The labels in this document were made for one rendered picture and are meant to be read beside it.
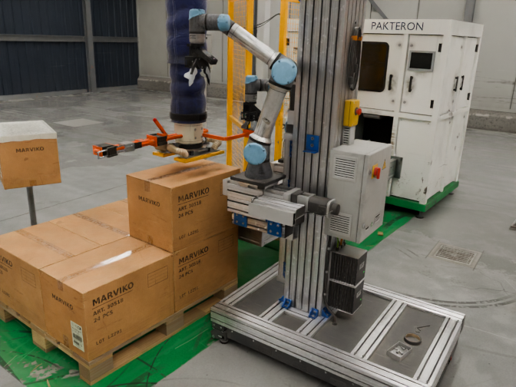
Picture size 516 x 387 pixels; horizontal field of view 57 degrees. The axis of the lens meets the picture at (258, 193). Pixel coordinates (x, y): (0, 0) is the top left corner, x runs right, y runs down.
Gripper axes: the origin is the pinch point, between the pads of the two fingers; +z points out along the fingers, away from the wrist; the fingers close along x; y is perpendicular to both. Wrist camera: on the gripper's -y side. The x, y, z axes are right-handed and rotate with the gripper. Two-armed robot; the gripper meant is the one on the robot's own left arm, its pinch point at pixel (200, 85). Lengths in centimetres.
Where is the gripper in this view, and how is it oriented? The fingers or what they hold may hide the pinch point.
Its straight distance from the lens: 242.9
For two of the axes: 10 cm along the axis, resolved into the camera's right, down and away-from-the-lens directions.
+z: -0.3, 9.5, 3.1
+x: -5.6, 2.4, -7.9
